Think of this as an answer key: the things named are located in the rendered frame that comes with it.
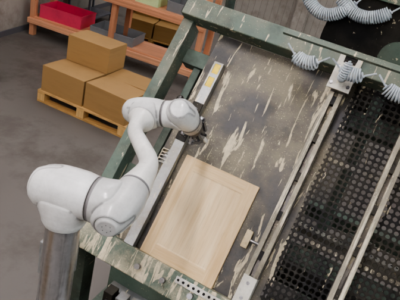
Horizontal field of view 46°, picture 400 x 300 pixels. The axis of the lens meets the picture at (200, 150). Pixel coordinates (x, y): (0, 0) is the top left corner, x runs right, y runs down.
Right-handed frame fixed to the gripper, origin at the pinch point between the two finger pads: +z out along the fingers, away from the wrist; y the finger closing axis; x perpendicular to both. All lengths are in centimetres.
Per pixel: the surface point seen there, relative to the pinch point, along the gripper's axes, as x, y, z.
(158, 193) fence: 11.3, -29.6, 11.2
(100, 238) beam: 26, -60, 10
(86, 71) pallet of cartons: 235, 56, 243
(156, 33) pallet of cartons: 312, 207, 478
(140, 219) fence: 13.4, -43.9, 11.3
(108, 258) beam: 19, -66, 11
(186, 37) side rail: 35, 44, 10
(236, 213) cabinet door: -24.9, -22.8, 13.2
